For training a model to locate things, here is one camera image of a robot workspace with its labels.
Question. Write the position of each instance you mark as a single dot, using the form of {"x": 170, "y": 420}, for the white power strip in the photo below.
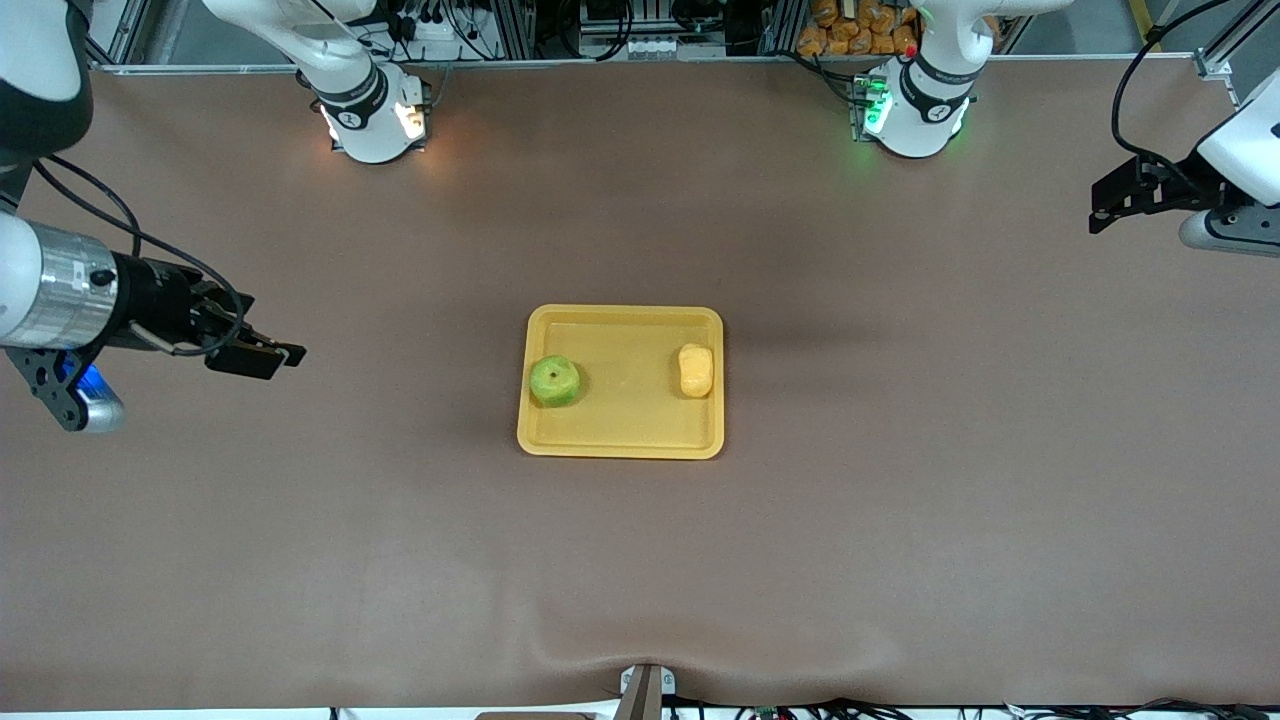
{"x": 653, "y": 46}

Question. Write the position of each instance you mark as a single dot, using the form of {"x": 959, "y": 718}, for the yellow potato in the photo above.
{"x": 695, "y": 370}

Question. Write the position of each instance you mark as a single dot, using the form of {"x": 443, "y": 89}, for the green apple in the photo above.
{"x": 554, "y": 381}

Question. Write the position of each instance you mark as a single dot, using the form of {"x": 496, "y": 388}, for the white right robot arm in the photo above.
{"x": 40, "y": 290}

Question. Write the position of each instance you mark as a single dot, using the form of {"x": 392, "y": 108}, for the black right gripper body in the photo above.
{"x": 152, "y": 296}

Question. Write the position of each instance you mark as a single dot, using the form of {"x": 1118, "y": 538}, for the yellow plastic tray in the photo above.
{"x": 630, "y": 420}

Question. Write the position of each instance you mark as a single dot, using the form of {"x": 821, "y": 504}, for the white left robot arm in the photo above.
{"x": 925, "y": 100}

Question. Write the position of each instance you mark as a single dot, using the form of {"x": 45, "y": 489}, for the brown table mat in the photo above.
{"x": 640, "y": 560}

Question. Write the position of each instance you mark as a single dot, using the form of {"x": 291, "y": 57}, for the aluminium frame rail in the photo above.
{"x": 620, "y": 61}

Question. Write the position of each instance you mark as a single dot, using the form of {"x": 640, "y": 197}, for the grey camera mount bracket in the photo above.
{"x": 645, "y": 692}

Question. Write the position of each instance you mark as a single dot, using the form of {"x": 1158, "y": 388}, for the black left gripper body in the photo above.
{"x": 1176, "y": 187}

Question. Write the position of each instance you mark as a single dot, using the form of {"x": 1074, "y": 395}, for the pile of orange toys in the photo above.
{"x": 858, "y": 28}

